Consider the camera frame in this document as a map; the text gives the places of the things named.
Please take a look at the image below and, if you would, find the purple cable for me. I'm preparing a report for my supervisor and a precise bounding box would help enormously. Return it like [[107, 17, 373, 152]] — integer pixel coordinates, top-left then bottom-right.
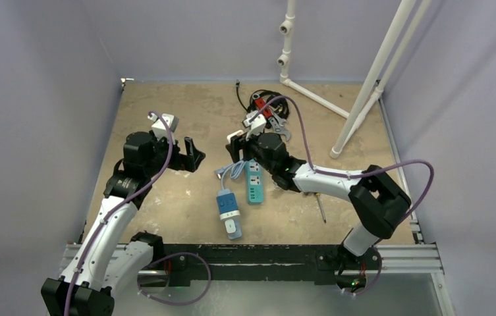
[[247, 95, 435, 298], [62, 111, 213, 316]]

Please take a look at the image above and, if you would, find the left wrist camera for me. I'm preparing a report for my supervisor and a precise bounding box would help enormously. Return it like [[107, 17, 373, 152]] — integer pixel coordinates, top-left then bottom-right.
[[148, 112, 179, 142]]

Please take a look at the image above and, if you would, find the yellow black screwdriver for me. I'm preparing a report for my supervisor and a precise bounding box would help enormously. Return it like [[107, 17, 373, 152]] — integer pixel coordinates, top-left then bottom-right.
[[314, 193, 327, 223]]

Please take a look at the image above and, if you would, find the coiled black cable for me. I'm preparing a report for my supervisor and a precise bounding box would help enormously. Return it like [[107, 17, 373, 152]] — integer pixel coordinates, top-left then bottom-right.
[[234, 79, 291, 130]]

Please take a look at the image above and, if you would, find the white pvc pipe frame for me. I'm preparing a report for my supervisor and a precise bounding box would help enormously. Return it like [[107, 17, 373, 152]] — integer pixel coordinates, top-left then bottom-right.
[[277, 1, 431, 159]]

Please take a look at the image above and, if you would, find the red adjustable wrench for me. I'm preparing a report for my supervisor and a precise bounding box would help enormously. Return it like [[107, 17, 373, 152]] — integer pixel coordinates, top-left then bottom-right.
[[250, 90, 291, 142]]

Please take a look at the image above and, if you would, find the blue power strip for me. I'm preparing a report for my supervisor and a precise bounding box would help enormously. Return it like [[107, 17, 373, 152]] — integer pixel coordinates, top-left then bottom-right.
[[216, 189, 242, 240]]

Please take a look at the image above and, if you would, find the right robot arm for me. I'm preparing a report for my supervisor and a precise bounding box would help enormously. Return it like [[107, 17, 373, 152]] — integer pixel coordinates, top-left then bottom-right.
[[225, 131, 411, 268]]

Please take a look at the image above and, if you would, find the white plug adapter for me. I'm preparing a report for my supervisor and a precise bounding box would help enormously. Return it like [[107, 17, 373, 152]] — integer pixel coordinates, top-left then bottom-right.
[[227, 130, 244, 144]]

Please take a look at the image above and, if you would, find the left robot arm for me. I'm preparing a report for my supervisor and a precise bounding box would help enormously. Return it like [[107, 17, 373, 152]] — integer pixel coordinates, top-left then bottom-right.
[[41, 131, 206, 315]]

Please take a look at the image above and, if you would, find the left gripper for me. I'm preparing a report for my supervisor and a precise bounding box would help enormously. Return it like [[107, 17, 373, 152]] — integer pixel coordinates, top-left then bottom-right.
[[144, 131, 204, 177]]

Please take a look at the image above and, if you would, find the white charger plug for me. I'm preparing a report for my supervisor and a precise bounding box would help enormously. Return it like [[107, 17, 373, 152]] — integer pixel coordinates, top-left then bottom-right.
[[224, 219, 241, 236]]

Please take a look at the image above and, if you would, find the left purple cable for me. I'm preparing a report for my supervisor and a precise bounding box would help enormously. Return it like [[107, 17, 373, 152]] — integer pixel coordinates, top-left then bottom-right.
[[62, 111, 213, 316]]

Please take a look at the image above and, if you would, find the teal power strip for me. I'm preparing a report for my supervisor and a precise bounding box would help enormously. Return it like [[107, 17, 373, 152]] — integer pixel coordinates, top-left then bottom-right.
[[244, 160, 264, 205]]

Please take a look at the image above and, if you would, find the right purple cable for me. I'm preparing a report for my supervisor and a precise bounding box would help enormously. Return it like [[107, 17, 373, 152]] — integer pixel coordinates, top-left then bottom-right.
[[247, 95, 435, 298]]

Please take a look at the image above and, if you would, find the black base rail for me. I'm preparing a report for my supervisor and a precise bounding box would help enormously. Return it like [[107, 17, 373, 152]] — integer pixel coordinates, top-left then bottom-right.
[[140, 244, 381, 288]]

